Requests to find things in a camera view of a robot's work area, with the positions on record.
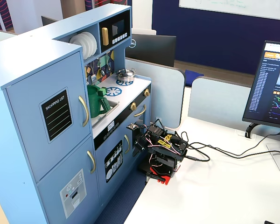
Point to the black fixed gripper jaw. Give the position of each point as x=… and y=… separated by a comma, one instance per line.
x=136, y=149

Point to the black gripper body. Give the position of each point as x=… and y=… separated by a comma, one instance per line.
x=138, y=143

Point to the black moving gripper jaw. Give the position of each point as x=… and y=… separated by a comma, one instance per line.
x=142, y=145

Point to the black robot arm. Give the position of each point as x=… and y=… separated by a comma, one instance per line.
x=164, y=144

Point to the steel pot with lid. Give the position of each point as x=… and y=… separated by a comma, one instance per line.
x=126, y=75

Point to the blue oven door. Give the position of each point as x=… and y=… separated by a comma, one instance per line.
x=140, y=121

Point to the blue dishwasher door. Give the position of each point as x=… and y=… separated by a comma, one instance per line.
x=112, y=168

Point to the gold stove knob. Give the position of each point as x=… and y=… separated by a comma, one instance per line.
x=133, y=106
x=146, y=93

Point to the red table clamp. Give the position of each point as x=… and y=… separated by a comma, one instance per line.
x=164, y=179

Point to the silver toy sink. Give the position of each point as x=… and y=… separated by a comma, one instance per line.
x=112, y=108

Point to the light blue desk divider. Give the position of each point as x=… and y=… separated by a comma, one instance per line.
x=217, y=100
x=165, y=93

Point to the green pitcher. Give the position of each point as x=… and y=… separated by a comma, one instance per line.
x=95, y=105

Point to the blue freezer door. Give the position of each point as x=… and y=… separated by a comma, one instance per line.
x=70, y=182

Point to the blue chair cushion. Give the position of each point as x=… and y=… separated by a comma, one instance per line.
x=192, y=75

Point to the hanging toy ladle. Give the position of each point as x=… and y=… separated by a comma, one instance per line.
x=103, y=71

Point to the hanging white spatula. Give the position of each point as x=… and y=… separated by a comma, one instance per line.
x=93, y=78

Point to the hanging toy spoon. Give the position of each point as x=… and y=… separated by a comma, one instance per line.
x=109, y=66

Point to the black Dell monitor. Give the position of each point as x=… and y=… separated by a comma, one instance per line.
x=151, y=50

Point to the blue fridge door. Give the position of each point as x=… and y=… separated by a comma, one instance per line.
x=51, y=116

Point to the white plate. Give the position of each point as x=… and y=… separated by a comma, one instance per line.
x=91, y=44
x=77, y=42
x=87, y=45
x=95, y=43

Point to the black microwave door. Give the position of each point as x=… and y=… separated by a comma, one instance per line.
x=117, y=29

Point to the monitor with lit screen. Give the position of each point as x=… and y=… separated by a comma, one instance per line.
x=270, y=88

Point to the blue toy kitchen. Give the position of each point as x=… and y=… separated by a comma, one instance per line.
x=25, y=70

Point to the small black object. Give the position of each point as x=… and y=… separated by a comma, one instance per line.
x=268, y=222

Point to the dark monitor back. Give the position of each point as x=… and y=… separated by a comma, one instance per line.
x=47, y=21

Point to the white whiteboard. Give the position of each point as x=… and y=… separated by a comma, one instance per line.
x=235, y=7

